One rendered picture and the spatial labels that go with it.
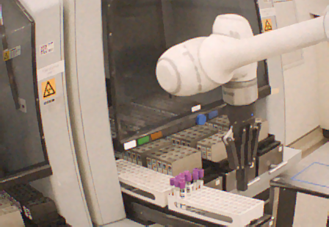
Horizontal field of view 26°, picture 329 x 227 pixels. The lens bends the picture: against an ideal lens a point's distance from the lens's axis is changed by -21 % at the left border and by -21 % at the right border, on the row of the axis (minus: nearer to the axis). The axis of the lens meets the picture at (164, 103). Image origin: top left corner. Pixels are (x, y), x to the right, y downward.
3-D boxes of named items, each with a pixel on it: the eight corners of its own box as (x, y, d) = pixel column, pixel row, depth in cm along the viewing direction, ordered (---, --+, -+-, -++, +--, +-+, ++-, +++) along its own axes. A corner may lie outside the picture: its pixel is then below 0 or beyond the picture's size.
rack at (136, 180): (99, 184, 245) (95, 167, 243) (124, 177, 251) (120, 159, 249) (163, 210, 223) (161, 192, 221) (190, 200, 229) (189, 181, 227)
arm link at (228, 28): (235, 67, 201) (200, 81, 192) (227, 9, 196) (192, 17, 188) (266, 75, 194) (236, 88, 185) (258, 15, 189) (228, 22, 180)
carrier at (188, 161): (197, 167, 249) (197, 149, 247) (202, 168, 247) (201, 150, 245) (167, 179, 242) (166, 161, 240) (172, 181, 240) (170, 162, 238)
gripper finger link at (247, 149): (238, 122, 199) (241, 120, 200) (239, 164, 203) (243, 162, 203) (248, 125, 196) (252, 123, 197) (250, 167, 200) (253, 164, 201)
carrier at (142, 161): (167, 158, 259) (165, 139, 257) (172, 159, 257) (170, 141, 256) (138, 169, 252) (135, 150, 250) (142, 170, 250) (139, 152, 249)
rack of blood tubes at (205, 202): (167, 212, 221) (165, 194, 220) (194, 201, 227) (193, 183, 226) (239, 232, 199) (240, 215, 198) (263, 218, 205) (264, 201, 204)
